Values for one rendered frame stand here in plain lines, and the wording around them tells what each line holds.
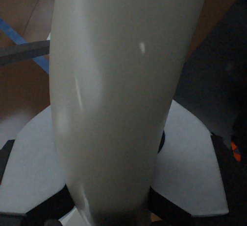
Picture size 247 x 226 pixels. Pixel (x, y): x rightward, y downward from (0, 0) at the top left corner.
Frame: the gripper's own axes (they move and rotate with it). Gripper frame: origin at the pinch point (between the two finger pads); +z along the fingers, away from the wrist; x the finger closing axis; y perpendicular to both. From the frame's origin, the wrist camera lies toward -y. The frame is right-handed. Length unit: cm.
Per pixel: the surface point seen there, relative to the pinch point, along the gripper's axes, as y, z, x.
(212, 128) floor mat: 80, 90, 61
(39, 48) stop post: 28, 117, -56
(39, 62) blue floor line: 48, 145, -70
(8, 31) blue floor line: 19, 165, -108
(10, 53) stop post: 22, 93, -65
